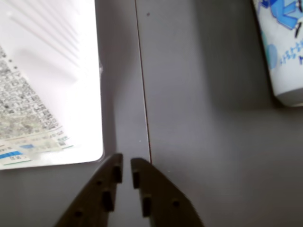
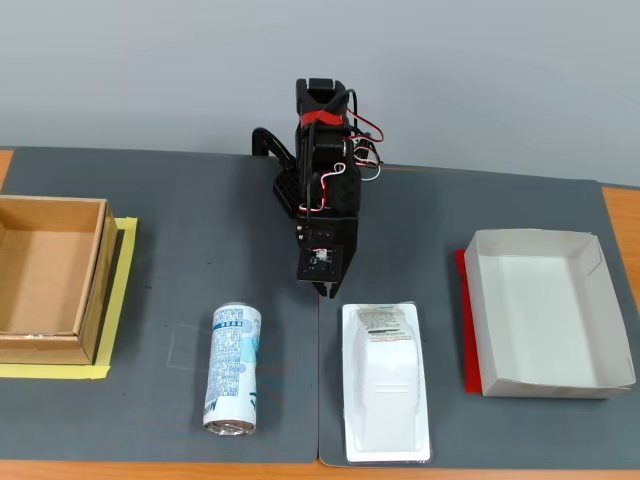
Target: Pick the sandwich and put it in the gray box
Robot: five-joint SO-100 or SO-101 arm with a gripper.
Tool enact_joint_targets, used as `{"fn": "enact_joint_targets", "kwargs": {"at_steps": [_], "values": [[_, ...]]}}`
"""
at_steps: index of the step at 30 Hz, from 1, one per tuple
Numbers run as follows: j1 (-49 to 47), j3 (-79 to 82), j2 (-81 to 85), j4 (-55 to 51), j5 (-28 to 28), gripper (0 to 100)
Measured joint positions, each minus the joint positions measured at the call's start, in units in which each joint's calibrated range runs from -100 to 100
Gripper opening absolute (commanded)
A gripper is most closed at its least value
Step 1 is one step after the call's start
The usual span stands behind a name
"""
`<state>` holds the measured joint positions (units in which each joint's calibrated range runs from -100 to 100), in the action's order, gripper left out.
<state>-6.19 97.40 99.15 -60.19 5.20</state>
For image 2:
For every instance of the red paper sheet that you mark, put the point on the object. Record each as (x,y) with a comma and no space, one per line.
(469,330)

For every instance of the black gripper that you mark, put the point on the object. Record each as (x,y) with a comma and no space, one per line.
(326,288)

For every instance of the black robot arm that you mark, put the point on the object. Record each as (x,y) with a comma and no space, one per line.
(327,145)

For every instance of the yellow tape frame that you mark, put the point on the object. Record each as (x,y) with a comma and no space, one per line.
(120,300)

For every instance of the black table clamp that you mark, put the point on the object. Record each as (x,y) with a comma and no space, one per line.
(267,142)

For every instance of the gray paper box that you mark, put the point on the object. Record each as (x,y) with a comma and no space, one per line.
(545,315)

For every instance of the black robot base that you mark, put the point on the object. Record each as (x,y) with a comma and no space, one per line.
(286,190)

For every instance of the white packaged sandwich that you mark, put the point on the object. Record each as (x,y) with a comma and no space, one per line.
(387,385)

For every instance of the brown cardboard box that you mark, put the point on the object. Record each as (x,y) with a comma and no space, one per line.
(45,285)

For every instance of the blue white drink can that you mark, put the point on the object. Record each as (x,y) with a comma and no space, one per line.
(232,370)

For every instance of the clear tape patch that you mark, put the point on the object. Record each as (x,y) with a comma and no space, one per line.
(189,347)

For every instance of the gray mat with tape patch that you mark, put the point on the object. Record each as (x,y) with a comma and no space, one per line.
(165,240)

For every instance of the red tape wrap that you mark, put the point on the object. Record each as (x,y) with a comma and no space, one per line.
(322,118)

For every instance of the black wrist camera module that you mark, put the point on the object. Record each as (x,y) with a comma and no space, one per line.
(320,261)

